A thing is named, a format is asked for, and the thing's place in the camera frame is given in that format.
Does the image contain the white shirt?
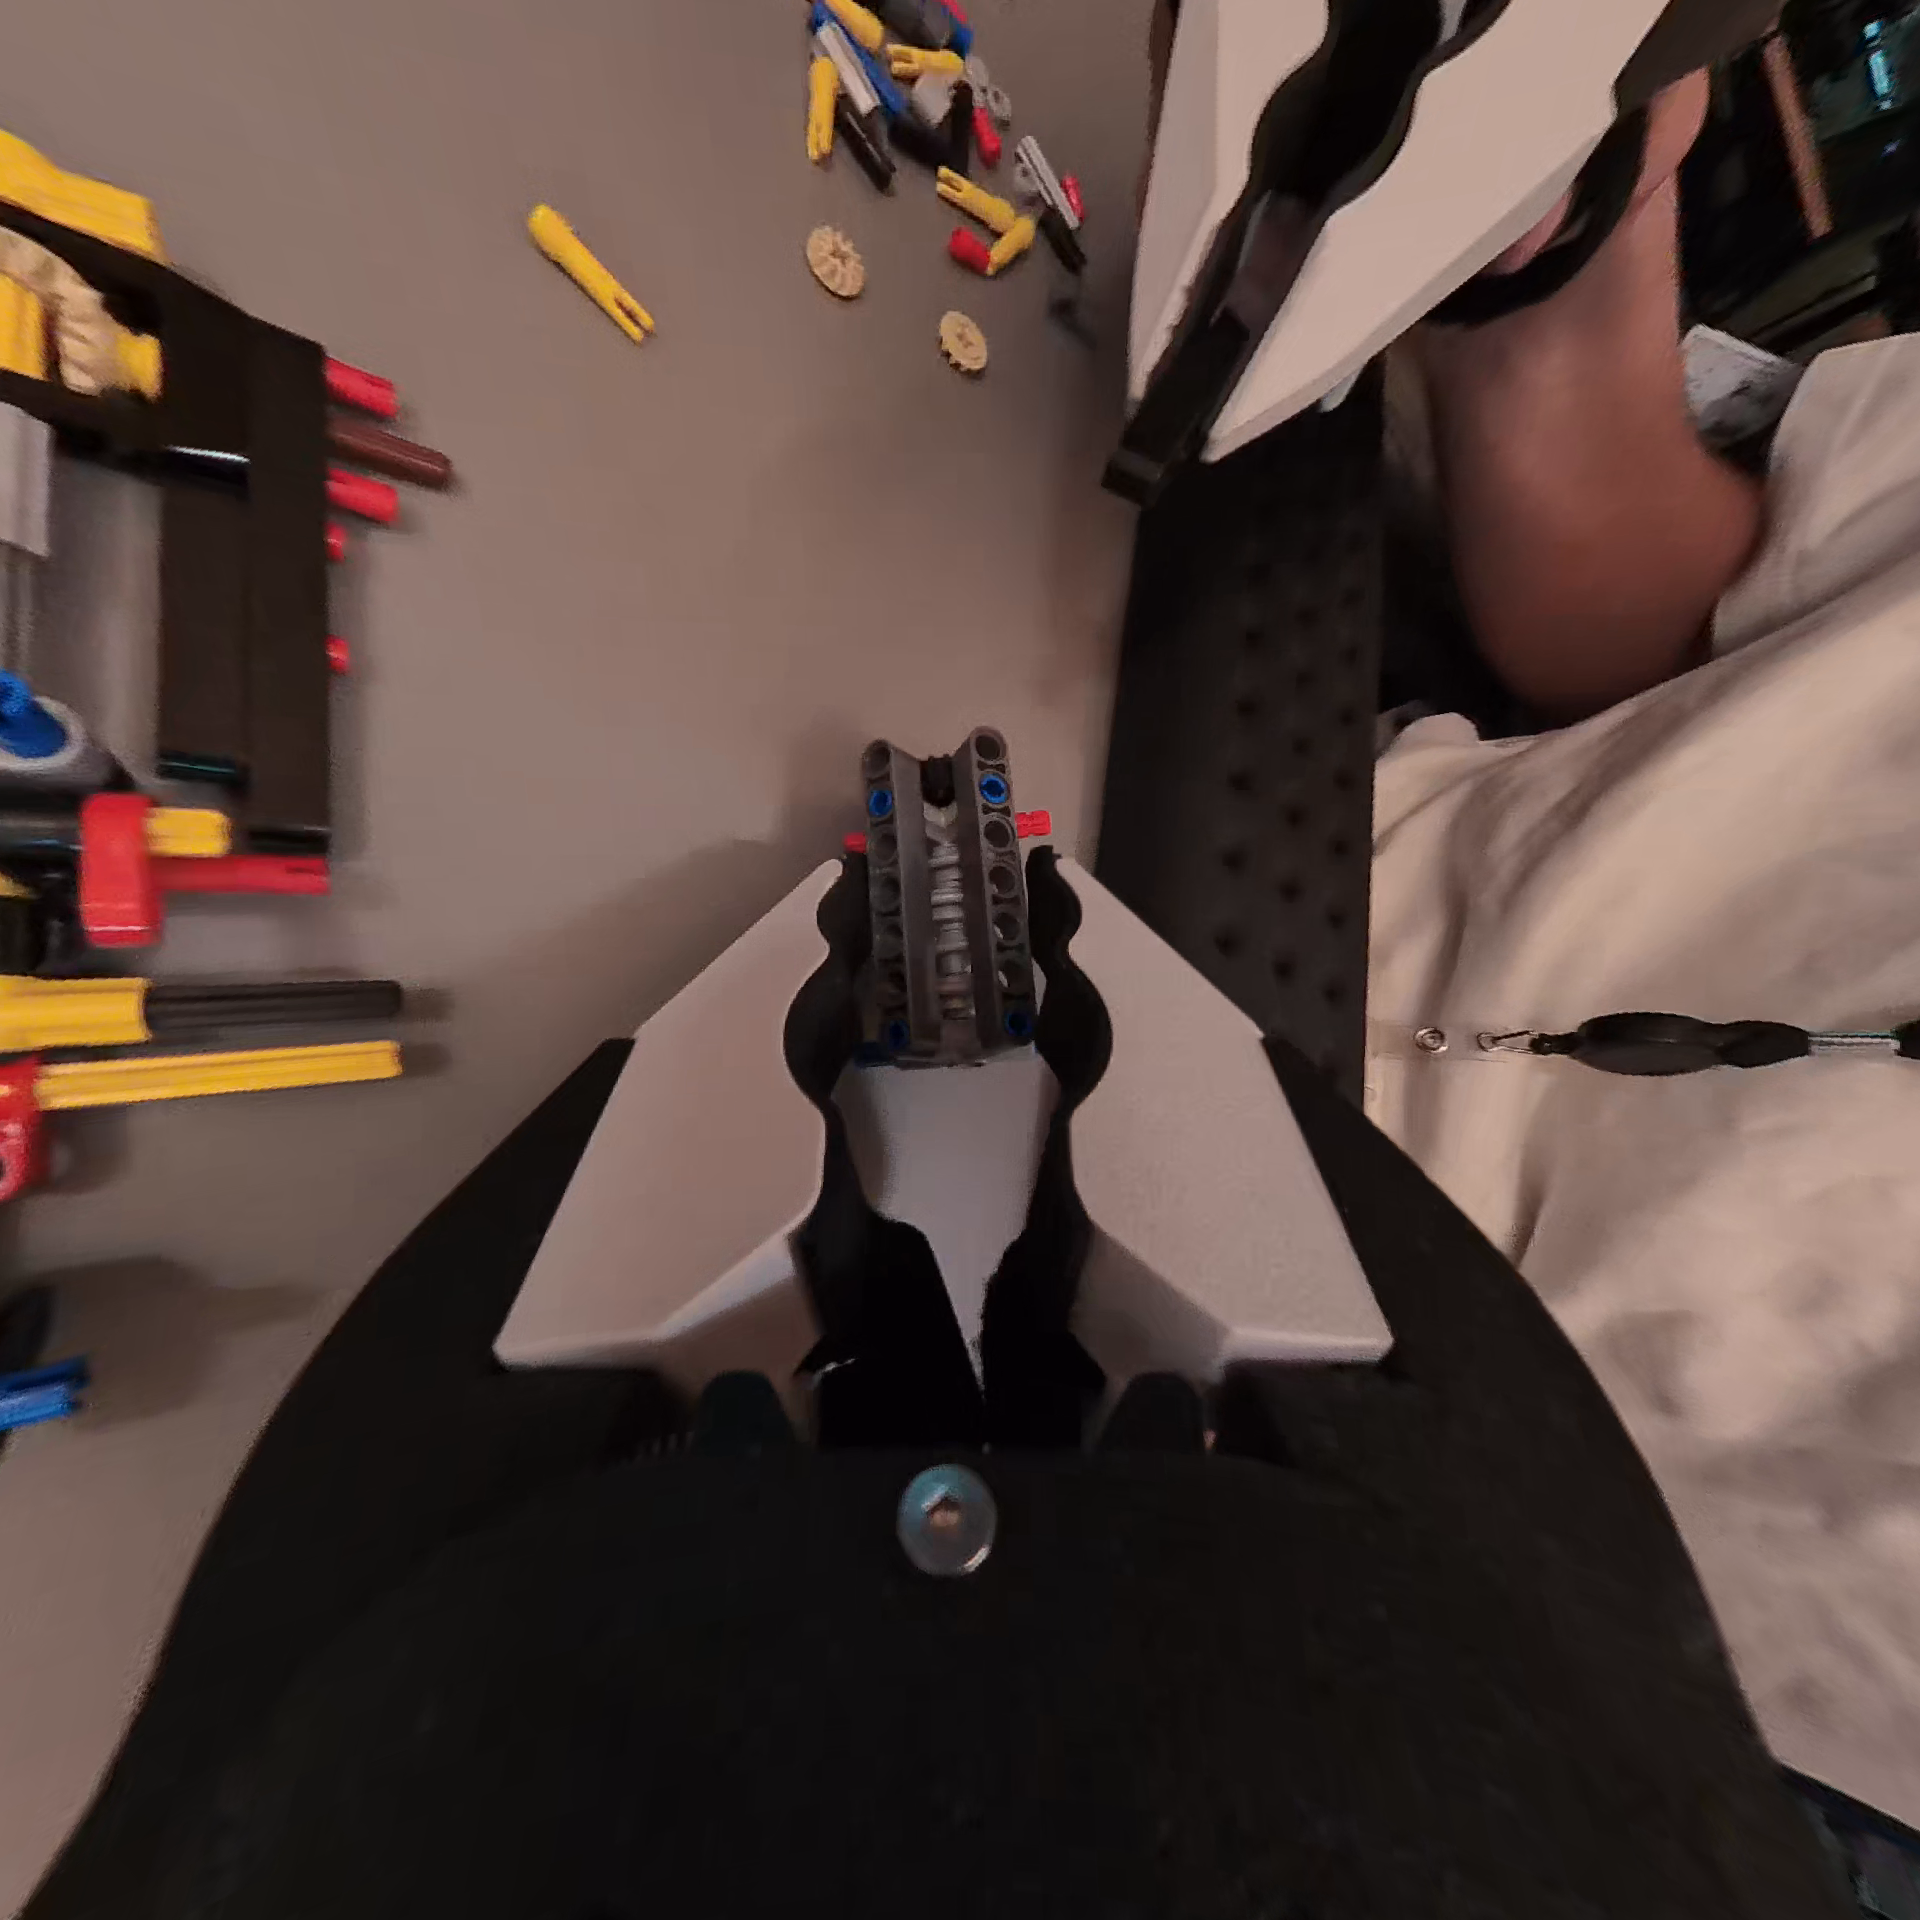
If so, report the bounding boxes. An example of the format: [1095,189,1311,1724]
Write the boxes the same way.
[1373,330,1920,1788]

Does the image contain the yellow lego pin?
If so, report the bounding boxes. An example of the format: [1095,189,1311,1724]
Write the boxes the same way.
[525,203,658,348]

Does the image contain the small lego beam assembly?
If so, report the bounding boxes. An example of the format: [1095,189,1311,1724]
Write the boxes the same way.
[840,728,1055,1071]

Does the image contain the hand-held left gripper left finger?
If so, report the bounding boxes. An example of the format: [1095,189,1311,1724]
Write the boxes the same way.
[495,863,981,1446]

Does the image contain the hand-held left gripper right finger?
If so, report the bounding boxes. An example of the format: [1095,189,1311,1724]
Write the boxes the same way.
[983,851,1398,1446]

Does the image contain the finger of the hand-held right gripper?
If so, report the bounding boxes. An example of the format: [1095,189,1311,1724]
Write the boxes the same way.
[1126,0,1341,416]
[1200,0,1674,465]

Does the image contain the pile of lego pins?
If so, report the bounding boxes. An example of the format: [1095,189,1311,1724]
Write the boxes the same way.
[803,0,1089,281]

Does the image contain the black badge reel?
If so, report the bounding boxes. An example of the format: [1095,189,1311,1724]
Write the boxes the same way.
[1410,1013,1920,1079]

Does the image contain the person's right forearm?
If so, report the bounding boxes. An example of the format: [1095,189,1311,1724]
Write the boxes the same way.
[1418,68,1770,724]

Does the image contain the lego chassis assembly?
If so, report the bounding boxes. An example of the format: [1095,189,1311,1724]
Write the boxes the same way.
[0,128,453,1428]

